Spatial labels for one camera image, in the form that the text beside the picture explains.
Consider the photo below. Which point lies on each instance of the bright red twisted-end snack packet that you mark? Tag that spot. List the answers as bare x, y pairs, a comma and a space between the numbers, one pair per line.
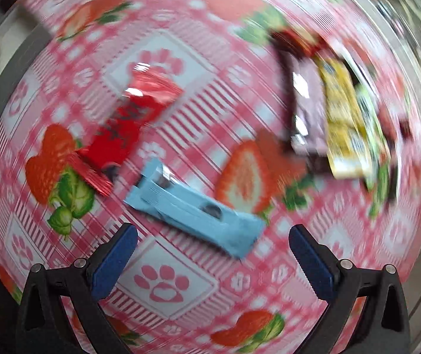
133, 118

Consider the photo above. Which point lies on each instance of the light blue snack packet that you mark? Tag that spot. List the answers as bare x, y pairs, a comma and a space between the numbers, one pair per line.
195, 210

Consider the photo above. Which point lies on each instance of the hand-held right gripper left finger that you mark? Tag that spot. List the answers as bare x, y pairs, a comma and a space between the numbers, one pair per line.
112, 261

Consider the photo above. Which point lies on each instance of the black snack packet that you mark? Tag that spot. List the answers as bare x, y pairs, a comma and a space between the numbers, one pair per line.
315, 162

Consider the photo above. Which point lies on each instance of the pink silver snack packet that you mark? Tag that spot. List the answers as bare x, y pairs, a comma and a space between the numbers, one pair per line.
308, 110

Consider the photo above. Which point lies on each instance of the green snack packet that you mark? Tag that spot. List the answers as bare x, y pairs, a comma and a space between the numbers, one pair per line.
373, 129

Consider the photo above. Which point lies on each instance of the strawberry print pink tablecloth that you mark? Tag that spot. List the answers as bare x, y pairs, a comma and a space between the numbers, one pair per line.
181, 118

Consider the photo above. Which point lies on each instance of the dark red gold-print snack packet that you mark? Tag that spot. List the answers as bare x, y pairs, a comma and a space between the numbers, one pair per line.
295, 42

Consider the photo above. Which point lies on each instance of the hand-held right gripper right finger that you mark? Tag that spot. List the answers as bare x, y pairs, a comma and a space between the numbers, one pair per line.
312, 263

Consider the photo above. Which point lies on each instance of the yellow snack packet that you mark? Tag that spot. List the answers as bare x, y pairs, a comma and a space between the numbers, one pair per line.
343, 129

